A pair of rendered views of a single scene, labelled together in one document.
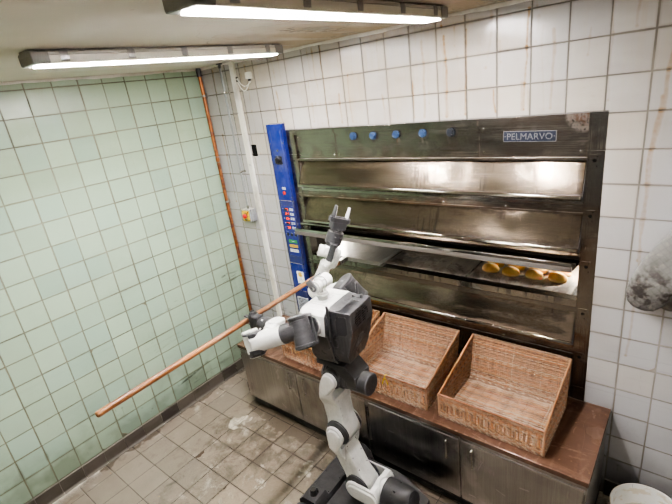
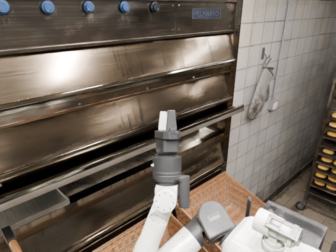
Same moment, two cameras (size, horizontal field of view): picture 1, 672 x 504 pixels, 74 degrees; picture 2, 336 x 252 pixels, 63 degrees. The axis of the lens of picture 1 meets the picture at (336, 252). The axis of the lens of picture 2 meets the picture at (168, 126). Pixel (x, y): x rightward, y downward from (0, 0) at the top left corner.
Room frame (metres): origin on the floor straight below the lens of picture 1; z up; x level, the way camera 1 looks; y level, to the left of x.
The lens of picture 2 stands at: (2.16, 0.70, 2.04)
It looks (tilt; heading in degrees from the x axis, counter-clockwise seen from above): 24 degrees down; 277
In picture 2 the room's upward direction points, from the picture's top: straight up
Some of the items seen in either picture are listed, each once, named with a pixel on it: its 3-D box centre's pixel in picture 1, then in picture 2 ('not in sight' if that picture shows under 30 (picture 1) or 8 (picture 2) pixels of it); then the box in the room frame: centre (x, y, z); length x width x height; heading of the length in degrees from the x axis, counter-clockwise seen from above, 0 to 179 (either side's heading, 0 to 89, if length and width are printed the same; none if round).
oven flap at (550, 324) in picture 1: (420, 295); (124, 202); (2.56, -0.50, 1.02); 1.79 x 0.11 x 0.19; 49
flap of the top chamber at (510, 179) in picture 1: (412, 176); (113, 64); (2.56, -0.50, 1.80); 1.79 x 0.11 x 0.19; 49
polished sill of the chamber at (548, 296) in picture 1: (420, 274); (120, 180); (2.58, -0.52, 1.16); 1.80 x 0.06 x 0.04; 49
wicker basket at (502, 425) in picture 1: (503, 387); (225, 216); (1.94, -0.80, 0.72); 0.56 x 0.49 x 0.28; 48
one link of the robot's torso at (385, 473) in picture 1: (370, 482); not in sight; (1.85, -0.02, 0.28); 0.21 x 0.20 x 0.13; 51
